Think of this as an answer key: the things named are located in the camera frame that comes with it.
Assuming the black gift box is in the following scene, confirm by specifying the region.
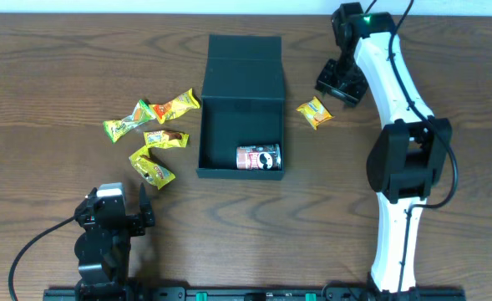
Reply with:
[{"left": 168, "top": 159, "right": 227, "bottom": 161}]
[{"left": 196, "top": 34, "right": 286, "bottom": 181}]

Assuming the yellow biscuit packet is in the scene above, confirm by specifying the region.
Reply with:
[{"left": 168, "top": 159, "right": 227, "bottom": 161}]
[{"left": 296, "top": 96, "right": 333, "bottom": 130}]

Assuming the yellow Apollo wafer packet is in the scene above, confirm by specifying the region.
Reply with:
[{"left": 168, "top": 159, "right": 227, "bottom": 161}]
[{"left": 129, "top": 145, "right": 175, "bottom": 189}]

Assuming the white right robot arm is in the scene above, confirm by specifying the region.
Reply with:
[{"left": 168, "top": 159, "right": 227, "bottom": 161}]
[{"left": 316, "top": 3, "right": 465, "bottom": 300}]

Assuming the red Pringles can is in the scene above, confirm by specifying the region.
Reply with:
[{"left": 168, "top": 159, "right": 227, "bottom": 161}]
[{"left": 236, "top": 144, "right": 282, "bottom": 171}]

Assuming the orange yellow peanut snack packet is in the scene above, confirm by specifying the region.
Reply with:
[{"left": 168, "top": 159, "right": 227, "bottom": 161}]
[{"left": 149, "top": 89, "right": 200, "bottom": 124}]

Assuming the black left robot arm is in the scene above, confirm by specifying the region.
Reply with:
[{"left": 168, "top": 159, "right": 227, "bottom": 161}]
[{"left": 74, "top": 182, "right": 155, "bottom": 301}]

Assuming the green pandan cake packet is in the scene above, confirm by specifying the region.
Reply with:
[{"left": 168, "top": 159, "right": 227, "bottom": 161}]
[{"left": 103, "top": 99, "right": 157, "bottom": 143}]

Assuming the yellow Apollo chocolate cake packet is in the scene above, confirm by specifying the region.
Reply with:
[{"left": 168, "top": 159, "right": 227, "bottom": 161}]
[{"left": 144, "top": 130, "right": 189, "bottom": 149}]

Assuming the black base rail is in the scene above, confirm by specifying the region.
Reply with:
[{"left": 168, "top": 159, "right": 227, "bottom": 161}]
[{"left": 43, "top": 287, "right": 466, "bottom": 301}]

